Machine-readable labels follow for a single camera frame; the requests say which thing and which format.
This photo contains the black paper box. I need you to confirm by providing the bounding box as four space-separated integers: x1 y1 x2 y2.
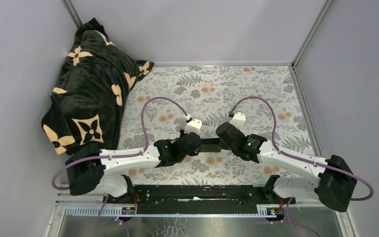
199 144 222 153

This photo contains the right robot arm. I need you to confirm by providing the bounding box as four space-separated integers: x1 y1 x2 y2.
216 122 357 212

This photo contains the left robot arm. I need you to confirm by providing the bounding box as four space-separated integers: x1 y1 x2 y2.
65 132 202 203

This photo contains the floral tablecloth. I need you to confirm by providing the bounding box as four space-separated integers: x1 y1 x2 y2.
118 66 315 185

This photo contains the black floral blanket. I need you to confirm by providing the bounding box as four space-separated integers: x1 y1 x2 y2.
41 18 154 155

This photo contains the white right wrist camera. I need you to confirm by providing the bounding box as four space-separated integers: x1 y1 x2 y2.
229 112 246 130

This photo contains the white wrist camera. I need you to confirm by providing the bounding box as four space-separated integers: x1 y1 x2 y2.
229 112 246 130
184 118 203 135

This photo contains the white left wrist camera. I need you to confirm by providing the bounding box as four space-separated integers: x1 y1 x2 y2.
184 118 203 135

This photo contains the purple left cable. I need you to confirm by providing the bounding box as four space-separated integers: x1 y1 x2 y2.
51 96 195 194

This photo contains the purple cable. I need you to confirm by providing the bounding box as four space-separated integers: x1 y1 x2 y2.
227 95 375 237
51 96 195 194

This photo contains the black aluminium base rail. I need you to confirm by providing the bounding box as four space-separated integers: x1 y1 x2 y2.
57 184 348 217

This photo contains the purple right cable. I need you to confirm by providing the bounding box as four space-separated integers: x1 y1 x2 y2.
227 95 375 237

